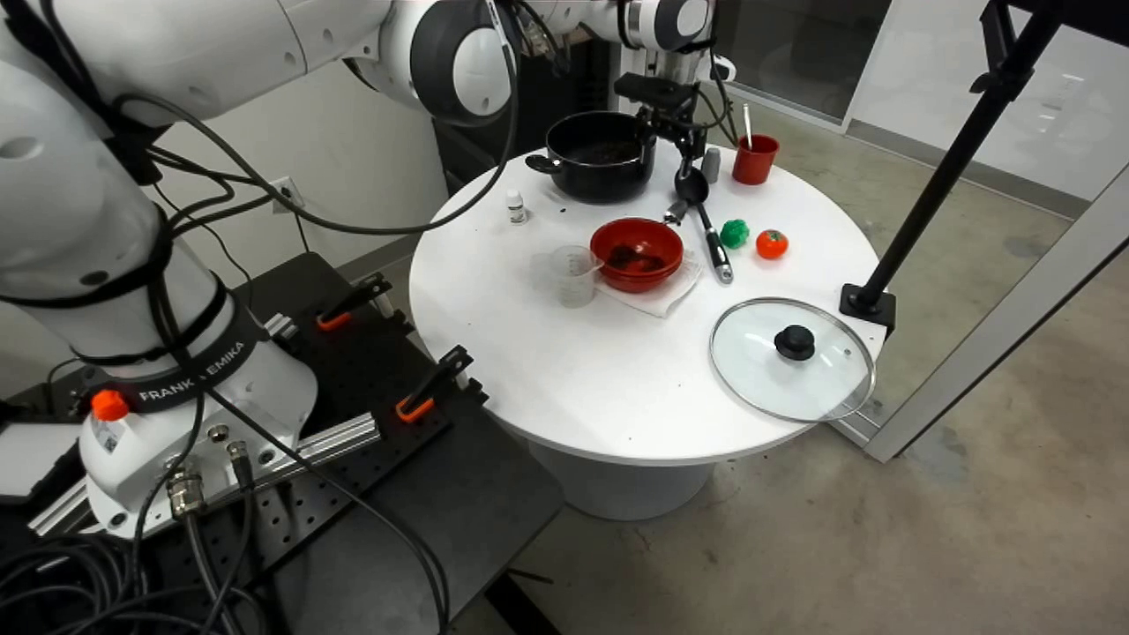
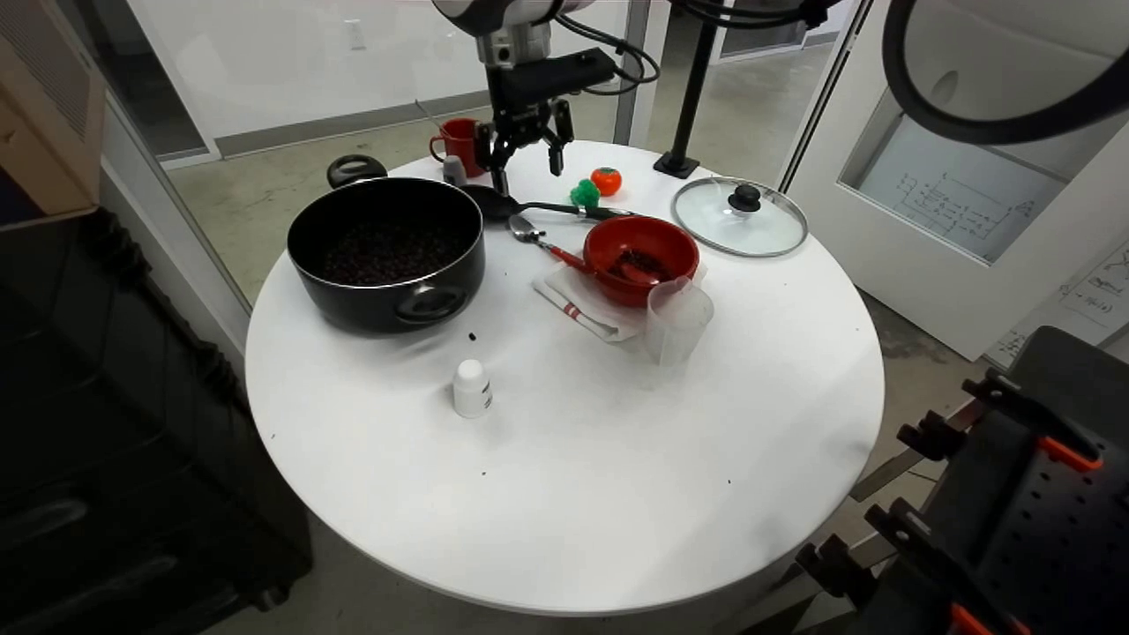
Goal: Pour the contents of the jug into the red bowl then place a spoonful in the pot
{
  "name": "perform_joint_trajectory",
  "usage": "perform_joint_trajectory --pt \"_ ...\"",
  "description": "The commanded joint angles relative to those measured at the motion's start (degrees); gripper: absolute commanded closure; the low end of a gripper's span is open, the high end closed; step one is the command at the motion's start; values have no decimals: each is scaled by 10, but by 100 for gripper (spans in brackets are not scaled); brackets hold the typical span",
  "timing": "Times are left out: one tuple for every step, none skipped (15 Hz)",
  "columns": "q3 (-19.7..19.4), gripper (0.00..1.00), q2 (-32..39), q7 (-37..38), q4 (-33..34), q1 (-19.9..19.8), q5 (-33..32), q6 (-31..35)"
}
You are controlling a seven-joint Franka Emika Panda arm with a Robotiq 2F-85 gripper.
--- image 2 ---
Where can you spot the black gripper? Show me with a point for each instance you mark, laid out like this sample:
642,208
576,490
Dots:
534,88

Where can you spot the clear plastic measuring jug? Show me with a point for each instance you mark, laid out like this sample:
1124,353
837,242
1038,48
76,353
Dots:
680,328

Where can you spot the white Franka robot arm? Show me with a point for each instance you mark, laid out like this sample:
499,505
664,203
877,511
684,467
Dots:
1000,73

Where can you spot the red bowl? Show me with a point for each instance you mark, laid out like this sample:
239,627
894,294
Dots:
639,251

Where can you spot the black cooking pot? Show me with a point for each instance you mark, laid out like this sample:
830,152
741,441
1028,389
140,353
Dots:
390,251

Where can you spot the glass pot lid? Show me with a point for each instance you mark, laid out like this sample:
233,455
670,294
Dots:
740,223

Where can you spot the black ladle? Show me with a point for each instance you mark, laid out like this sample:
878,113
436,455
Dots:
496,207

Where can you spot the green toy vegetable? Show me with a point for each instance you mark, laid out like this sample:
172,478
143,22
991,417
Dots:
582,192

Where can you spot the red mug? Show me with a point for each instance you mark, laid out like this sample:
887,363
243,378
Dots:
460,144

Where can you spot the grey shaker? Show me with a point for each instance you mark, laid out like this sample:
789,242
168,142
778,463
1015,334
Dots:
454,169

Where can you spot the white napkin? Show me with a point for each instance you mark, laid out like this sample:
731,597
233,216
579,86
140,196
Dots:
611,322

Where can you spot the white pill bottle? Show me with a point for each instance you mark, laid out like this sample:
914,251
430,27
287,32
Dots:
470,389

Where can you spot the black perforated mounting table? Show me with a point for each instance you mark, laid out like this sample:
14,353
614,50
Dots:
1060,541

